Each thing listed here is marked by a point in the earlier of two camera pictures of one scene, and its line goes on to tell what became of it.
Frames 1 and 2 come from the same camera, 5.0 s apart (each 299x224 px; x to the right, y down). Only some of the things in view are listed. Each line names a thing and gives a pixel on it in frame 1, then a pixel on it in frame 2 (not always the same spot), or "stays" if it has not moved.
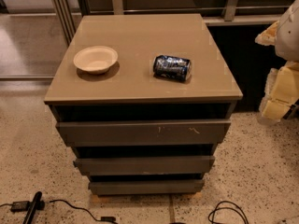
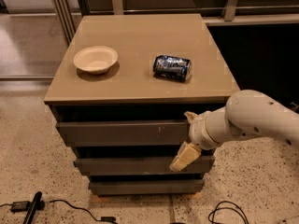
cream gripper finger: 268,36 -> 191,115
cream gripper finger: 281,91 -> 187,153
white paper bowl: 94,59 stays
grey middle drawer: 114,165 stays
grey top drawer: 143,133 stays
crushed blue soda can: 172,67 stays
